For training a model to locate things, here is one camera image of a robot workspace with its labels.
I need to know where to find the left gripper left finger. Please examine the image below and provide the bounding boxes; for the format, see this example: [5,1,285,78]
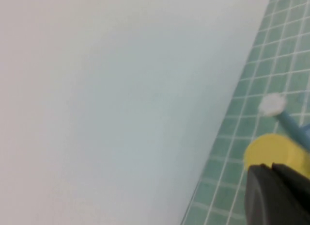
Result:
[244,163,292,225]

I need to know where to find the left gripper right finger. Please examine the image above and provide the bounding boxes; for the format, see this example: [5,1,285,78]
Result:
[270,162,310,225]

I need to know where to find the yellow plastic cup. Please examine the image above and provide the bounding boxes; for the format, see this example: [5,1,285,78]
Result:
[243,133,310,178]

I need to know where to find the blue cup stand flower pegs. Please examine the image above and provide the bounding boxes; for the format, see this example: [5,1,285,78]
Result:
[258,93,310,150]

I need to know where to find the green checked tablecloth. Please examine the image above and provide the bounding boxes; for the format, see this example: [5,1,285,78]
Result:
[180,0,310,225]

